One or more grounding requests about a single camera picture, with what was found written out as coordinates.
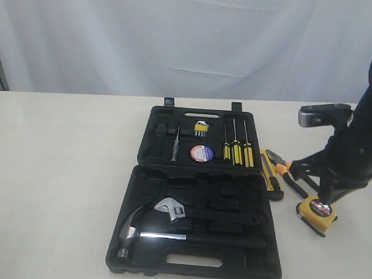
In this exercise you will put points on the yellow black utility knife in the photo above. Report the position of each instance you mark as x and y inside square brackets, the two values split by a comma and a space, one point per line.
[273, 187]

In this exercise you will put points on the orange black handled pliers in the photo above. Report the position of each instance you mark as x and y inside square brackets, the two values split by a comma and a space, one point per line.
[281, 167]

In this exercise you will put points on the black plastic tool case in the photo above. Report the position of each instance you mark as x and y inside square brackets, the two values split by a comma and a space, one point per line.
[214, 185]

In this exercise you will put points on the PVC insulation tape roll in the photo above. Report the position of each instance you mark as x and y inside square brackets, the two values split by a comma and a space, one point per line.
[202, 153]

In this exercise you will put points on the yellow measuring tape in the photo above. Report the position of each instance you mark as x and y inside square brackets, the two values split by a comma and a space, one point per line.
[316, 215]

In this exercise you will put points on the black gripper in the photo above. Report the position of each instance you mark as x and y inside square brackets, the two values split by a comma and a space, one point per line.
[343, 165]

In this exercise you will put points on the left yellow black screwdriver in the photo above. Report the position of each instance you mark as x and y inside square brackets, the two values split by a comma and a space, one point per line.
[226, 145]

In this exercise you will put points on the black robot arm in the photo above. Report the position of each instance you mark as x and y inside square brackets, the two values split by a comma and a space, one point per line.
[363, 101]

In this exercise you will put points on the clear handle tester screwdriver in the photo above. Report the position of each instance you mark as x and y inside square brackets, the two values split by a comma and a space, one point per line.
[176, 145]

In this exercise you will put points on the silver adjustable wrench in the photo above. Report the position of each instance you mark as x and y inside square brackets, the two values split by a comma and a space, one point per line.
[177, 210]

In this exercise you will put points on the yellow hex key set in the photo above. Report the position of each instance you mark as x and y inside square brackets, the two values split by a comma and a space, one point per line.
[201, 128]

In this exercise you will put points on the steel claw hammer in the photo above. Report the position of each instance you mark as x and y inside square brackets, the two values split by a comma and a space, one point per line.
[129, 233]

